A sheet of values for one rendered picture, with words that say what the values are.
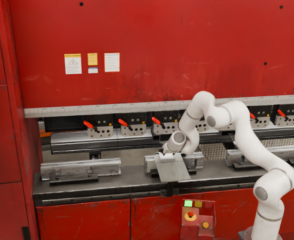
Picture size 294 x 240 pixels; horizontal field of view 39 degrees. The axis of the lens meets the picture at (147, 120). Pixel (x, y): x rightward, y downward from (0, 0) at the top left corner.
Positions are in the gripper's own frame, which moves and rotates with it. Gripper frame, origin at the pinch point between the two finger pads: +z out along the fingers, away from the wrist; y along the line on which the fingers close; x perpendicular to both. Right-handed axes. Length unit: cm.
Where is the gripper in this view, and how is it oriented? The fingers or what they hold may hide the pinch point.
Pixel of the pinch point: (168, 152)
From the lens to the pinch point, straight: 256.9
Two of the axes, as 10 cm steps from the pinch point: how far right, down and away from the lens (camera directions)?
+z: -1.3, 3.4, 9.3
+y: -9.9, 0.6, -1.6
